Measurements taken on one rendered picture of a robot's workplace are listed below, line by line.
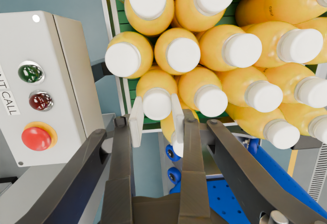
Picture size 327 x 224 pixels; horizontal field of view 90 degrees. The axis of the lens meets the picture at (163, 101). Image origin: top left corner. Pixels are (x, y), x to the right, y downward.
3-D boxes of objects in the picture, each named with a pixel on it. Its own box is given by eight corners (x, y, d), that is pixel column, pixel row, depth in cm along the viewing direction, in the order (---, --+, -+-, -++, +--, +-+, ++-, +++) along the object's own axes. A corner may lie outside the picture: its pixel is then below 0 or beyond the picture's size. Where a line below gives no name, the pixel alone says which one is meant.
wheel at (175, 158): (176, 166, 39) (182, 162, 41) (175, 150, 38) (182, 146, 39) (164, 157, 43) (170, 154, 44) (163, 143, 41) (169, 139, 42)
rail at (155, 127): (130, 128, 39) (128, 134, 37) (130, 125, 39) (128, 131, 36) (293, 114, 40) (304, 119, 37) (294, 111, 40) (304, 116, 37)
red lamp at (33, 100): (36, 109, 21) (29, 112, 20) (30, 93, 20) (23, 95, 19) (53, 108, 21) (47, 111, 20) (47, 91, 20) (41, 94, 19)
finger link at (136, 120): (140, 147, 16) (132, 148, 16) (144, 116, 22) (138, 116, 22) (136, 119, 15) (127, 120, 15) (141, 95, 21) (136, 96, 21)
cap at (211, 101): (210, 116, 24) (214, 121, 22) (189, 102, 23) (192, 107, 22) (227, 94, 23) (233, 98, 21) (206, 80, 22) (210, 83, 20)
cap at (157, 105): (176, 104, 23) (178, 109, 21) (154, 119, 24) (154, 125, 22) (159, 82, 22) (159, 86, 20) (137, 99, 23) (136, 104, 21)
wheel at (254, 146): (246, 156, 41) (255, 159, 40) (248, 141, 39) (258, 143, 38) (249, 146, 44) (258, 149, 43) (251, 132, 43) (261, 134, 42)
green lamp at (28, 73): (26, 82, 20) (18, 85, 19) (19, 64, 19) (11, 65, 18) (45, 81, 20) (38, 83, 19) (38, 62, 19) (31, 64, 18)
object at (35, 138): (31, 147, 23) (25, 153, 22) (22, 125, 22) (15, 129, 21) (57, 146, 23) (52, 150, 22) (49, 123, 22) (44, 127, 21)
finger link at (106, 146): (129, 153, 14) (94, 156, 14) (135, 125, 19) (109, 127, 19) (126, 138, 13) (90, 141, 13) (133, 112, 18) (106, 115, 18)
